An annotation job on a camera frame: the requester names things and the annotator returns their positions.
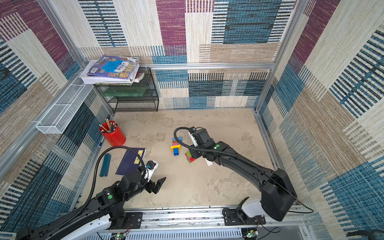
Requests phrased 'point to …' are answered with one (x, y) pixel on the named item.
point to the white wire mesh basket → (56, 119)
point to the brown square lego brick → (174, 141)
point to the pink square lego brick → (175, 144)
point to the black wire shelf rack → (140, 96)
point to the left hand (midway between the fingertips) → (159, 173)
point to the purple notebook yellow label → (131, 161)
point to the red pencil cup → (110, 130)
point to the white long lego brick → (209, 163)
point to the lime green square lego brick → (189, 153)
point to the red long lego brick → (190, 159)
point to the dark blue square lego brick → (176, 151)
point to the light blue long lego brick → (179, 138)
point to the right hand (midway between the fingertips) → (198, 148)
